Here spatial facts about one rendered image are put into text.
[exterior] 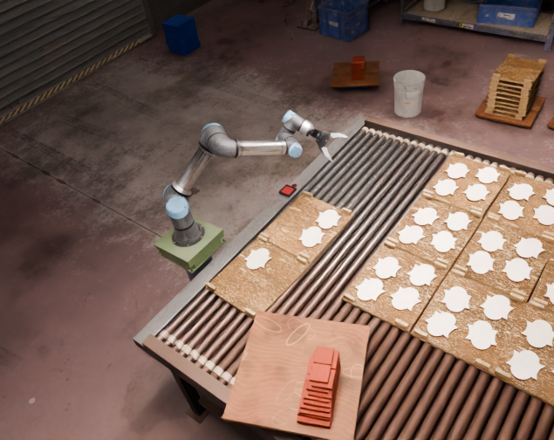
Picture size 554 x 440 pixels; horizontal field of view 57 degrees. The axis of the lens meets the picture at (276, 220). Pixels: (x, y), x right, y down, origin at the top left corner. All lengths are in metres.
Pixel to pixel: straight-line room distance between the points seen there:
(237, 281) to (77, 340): 1.68
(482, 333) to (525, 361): 0.20
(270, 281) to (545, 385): 1.26
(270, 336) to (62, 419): 1.80
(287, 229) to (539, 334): 1.30
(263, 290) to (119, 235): 2.22
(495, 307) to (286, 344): 0.94
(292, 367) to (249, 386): 0.19
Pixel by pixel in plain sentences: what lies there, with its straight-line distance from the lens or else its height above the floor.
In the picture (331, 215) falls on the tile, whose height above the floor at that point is 0.95.
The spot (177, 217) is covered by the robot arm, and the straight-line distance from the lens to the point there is 2.70.
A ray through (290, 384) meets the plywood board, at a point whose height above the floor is 1.04.
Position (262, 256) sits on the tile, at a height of 0.95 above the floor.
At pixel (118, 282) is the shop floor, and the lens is 4.13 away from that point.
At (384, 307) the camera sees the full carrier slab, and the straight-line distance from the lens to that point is 2.41.
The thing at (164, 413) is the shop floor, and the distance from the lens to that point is 3.38.
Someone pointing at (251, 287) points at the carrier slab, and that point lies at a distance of 2.53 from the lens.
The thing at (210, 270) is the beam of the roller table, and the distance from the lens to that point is 2.69.
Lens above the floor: 2.89
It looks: 44 degrees down
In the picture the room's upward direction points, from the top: 10 degrees counter-clockwise
